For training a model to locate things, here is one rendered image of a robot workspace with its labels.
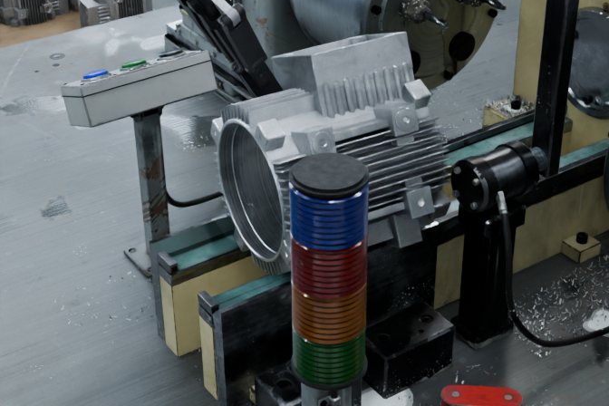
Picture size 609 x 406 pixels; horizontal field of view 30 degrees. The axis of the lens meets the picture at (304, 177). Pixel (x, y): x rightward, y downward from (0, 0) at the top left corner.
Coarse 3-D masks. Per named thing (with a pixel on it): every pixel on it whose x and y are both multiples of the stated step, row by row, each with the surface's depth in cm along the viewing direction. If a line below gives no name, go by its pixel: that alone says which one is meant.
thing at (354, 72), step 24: (312, 48) 129; (336, 48) 120; (360, 48) 121; (384, 48) 122; (408, 48) 124; (288, 72) 124; (312, 72) 119; (336, 72) 120; (360, 72) 121; (384, 72) 122; (408, 72) 123; (336, 96) 120; (360, 96) 121; (384, 96) 123
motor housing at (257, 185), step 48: (288, 96) 121; (240, 144) 128; (288, 144) 116; (336, 144) 117; (384, 144) 120; (432, 144) 121; (240, 192) 129; (288, 192) 115; (384, 192) 120; (432, 192) 125; (384, 240) 124
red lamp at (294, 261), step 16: (304, 256) 86; (320, 256) 86; (336, 256) 85; (352, 256) 86; (304, 272) 87; (320, 272) 86; (336, 272) 86; (352, 272) 87; (304, 288) 88; (320, 288) 87; (336, 288) 87; (352, 288) 88
